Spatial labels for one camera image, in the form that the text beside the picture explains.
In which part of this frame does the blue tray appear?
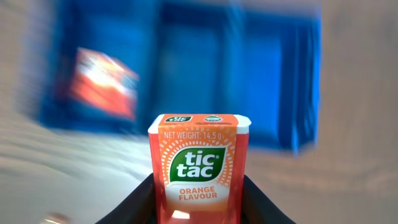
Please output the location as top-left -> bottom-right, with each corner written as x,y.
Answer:
37,0 -> 323,156

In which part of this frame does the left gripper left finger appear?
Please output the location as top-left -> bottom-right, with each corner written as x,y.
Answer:
95,172 -> 157,224

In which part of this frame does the orange candy box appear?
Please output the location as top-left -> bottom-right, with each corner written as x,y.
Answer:
68,47 -> 140,121
147,113 -> 252,224

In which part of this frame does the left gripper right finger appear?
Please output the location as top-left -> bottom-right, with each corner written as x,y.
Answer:
241,174 -> 297,224

